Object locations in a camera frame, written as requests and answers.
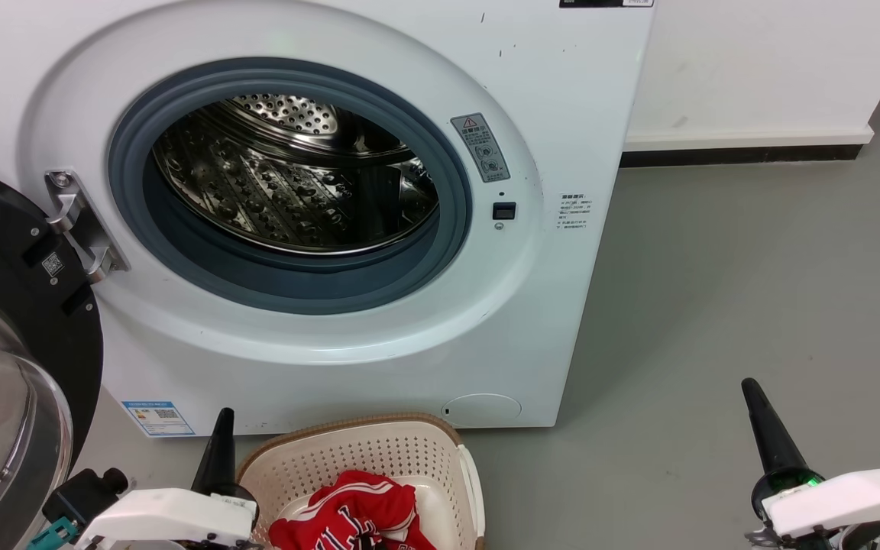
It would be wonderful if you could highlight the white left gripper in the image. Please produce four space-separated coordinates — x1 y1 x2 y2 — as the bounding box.
43 408 261 550

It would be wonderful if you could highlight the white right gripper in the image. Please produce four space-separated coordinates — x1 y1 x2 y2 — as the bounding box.
741 378 880 550

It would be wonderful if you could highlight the red basketball jersey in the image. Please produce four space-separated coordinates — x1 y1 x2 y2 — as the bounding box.
269 470 437 550

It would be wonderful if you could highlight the cream perforated laundry basket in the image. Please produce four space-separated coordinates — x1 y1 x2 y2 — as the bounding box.
235 413 485 550

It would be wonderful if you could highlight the stainless steel washing machine drum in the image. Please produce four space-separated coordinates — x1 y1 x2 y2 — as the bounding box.
151 93 441 255

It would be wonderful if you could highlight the blue energy label sticker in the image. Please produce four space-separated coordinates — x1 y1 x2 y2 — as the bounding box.
121 400 196 437

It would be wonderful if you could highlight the teal plastic clip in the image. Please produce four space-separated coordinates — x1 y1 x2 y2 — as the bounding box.
26 517 79 550

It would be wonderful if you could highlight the grey rubber door gasket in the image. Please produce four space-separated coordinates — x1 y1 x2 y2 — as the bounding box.
108 57 474 315

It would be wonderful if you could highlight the white front-load washing machine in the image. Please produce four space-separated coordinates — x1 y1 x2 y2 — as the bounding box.
0 0 655 438

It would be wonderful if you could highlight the round white filter cover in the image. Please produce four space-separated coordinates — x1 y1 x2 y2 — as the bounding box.
441 393 523 429

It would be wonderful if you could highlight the silver metal door hinge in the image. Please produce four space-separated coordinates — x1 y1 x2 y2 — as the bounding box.
44 170 131 285

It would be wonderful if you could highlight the small printed text label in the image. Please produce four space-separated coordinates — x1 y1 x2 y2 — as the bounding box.
559 192 594 230

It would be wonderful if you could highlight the grey warning sticker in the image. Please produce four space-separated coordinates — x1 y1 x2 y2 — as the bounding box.
451 113 511 183

